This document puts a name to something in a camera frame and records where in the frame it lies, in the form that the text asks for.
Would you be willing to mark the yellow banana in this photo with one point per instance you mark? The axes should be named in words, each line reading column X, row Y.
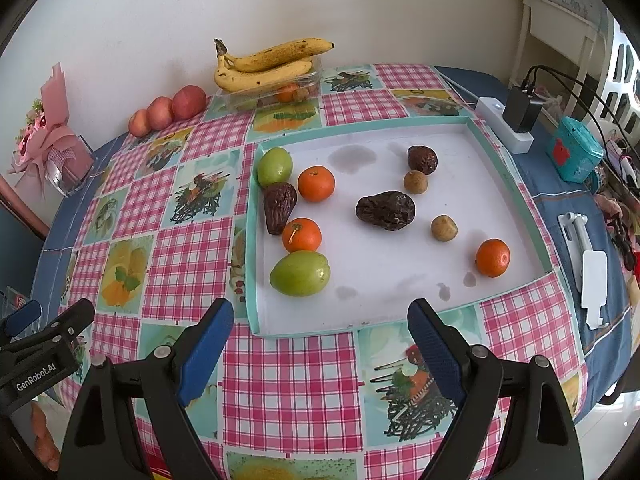
column 280, row 52
column 260, row 80

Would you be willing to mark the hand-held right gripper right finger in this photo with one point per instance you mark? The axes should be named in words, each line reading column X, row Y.
column 435, row 355

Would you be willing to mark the large dark wrinkled avocado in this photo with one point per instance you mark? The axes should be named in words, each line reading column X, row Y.
column 385, row 210

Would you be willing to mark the small red apple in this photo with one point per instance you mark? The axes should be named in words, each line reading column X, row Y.
column 139, row 123

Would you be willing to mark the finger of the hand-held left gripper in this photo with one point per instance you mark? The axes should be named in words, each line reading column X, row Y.
column 20, row 317
column 70, row 322

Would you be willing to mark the person's left hand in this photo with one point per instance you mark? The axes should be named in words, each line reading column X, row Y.
column 44, row 440

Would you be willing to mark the large red apple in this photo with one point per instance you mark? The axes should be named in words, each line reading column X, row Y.
column 189, row 102

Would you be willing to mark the pile of small trinkets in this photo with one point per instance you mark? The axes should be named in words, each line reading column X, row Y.
column 620, row 210

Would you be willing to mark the green jujube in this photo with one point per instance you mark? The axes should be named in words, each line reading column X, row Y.
column 274, row 166

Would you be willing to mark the medium red apple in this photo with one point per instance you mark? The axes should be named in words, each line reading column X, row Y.
column 160, row 113

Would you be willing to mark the pink flower bouquet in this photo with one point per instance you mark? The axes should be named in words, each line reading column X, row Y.
column 50, row 105

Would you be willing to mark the large green mango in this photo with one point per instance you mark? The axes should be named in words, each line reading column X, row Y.
column 300, row 273

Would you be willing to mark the clear plastic container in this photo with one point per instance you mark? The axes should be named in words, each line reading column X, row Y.
column 235, row 102

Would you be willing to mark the pink checked printed tablecloth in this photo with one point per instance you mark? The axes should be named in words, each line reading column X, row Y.
column 200, row 260

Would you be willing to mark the tangerine with stem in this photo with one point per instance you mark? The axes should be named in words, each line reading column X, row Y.
column 301, row 236

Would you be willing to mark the teal box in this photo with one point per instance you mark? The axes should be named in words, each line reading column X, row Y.
column 575, row 145

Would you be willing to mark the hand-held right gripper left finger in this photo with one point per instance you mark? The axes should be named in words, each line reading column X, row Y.
column 207, row 355

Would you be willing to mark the white phone stand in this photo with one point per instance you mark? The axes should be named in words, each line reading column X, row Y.
column 594, row 280

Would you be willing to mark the white power strip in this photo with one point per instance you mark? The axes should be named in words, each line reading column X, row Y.
column 492, row 110

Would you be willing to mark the round dark passion fruit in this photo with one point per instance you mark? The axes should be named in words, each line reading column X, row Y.
column 422, row 160

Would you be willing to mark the long dark wrinkled avocado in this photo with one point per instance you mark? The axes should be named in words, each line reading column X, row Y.
column 279, row 207

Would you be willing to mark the black charger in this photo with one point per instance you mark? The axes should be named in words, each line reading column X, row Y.
column 520, row 110

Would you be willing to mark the small brown longan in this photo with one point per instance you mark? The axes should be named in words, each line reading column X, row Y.
column 416, row 182
column 301, row 94
column 444, row 227

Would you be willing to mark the white lattice basket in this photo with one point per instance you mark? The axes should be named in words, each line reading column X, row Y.
column 625, row 80

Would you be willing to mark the white wooden furniture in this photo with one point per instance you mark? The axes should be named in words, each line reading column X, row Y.
column 555, row 25

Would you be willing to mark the white tray with teal rim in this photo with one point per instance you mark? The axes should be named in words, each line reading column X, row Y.
column 380, row 270

